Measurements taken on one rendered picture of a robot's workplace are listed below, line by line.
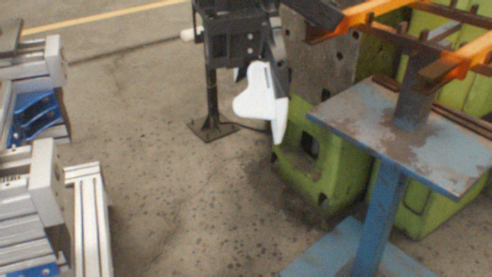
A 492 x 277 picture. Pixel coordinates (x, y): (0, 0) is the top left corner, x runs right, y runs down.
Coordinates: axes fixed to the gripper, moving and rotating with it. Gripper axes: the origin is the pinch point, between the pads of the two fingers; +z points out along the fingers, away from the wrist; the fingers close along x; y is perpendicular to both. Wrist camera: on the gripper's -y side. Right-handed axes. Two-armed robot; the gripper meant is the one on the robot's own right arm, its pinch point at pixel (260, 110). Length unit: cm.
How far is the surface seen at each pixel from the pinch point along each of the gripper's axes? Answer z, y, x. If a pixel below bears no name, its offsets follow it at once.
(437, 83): 2.5, -30.1, -1.9
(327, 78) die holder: 34, -46, -59
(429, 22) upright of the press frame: 15, -70, -48
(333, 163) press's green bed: 64, -48, -52
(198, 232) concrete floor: 93, 0, -61
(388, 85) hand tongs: 27, -52, -38
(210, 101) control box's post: 76, -23, -123
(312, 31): 1.4, -19.3, -23.8
